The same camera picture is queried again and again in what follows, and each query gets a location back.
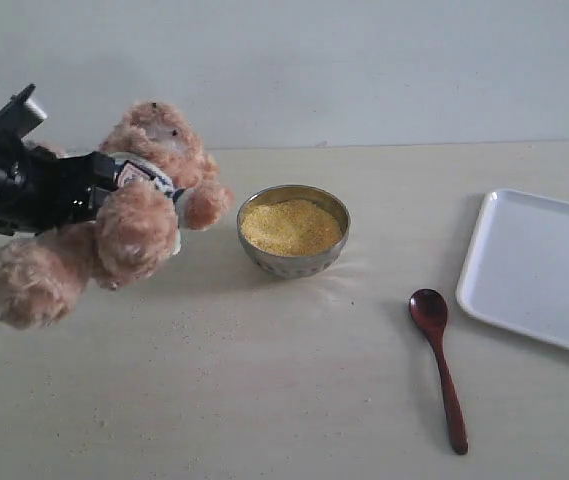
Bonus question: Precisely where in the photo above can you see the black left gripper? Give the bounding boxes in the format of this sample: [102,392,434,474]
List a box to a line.
[0,147,118,236]

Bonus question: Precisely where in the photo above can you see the pink teddy bear striped sweater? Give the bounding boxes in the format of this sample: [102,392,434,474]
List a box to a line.
[0,101,233,330]

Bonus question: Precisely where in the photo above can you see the dark red wooden spoon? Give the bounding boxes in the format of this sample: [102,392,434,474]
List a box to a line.
[408,288,469,455]

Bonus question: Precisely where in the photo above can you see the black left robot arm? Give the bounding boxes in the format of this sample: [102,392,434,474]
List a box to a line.
[0,84,117,236]

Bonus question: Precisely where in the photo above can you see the metal bowl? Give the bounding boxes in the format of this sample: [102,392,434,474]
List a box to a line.
[237,184,351,279]

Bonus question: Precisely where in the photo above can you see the yellow millet grains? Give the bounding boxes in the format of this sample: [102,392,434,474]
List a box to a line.
[240,199,343,257]

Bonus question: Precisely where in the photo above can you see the white rectangular plastic tray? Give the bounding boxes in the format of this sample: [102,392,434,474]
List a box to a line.
[456,188,569,350]

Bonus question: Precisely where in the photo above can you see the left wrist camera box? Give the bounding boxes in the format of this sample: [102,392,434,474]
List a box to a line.
[0,83,48,139]

